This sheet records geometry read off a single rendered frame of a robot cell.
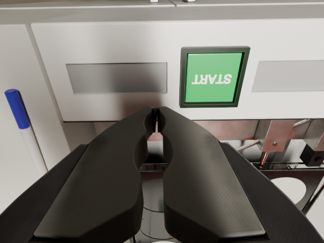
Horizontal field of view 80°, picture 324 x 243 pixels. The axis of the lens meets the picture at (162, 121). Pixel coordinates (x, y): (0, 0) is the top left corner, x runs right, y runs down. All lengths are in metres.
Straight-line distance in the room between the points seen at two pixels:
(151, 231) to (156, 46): 0.41
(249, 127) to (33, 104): 0.29
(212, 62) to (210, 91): 0.03
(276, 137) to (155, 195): 0.23
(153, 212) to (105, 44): 0.34
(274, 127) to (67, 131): 0.27
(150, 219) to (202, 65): 0.36
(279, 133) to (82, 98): 0.26
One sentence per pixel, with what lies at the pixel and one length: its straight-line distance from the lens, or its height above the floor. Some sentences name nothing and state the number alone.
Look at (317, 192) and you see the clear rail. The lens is 0.48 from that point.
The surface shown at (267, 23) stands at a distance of 0.19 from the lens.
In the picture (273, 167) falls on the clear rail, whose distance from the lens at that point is 0.38.
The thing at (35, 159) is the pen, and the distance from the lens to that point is 0.26.
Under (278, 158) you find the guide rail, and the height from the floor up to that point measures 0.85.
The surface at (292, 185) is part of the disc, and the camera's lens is 0.44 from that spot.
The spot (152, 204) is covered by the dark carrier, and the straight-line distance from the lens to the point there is 0.42.
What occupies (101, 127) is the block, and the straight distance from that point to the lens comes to 0.28.
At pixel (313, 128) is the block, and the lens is 0.37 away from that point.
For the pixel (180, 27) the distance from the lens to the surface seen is 0.17.
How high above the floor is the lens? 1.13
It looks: 57 degrees down
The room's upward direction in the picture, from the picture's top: 180 degrees clockwise
